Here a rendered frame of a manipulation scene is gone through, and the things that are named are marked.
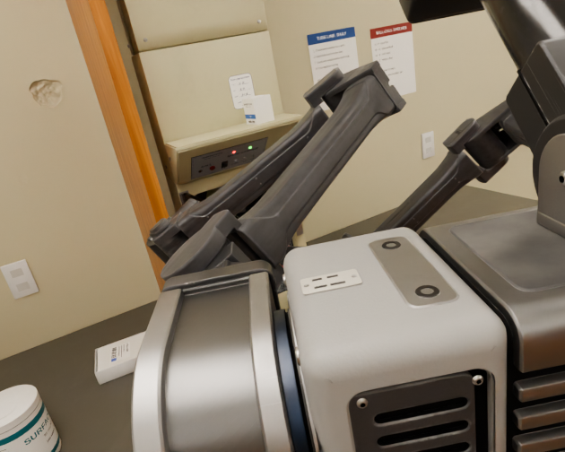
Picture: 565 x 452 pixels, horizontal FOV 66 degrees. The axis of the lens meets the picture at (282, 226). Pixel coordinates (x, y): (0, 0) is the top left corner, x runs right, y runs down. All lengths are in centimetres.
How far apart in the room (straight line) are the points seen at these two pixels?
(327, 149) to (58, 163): 107
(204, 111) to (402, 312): 92
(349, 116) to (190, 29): 59
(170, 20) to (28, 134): 61
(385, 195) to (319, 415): 179
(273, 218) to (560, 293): 31
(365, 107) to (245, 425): 46
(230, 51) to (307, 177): 65
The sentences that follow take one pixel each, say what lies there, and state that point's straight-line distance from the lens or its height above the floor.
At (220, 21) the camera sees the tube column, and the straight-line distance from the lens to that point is 112.
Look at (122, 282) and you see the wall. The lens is 161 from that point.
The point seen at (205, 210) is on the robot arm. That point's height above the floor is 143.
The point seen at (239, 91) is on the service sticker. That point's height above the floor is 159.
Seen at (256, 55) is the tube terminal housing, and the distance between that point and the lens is 115.
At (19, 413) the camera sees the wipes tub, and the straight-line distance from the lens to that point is 108.
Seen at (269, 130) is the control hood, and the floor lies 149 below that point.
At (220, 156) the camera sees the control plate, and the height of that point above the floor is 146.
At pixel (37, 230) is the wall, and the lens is 153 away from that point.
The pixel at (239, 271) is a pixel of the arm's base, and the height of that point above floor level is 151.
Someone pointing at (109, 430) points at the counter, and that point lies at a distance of 116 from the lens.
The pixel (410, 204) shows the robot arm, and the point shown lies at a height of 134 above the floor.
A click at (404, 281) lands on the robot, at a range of 25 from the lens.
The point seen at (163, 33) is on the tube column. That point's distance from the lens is 108.
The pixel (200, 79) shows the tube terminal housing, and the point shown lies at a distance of 110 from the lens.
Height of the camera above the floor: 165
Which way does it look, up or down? 21 degrees down
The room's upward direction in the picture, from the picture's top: 11 degrees counter-clockwise
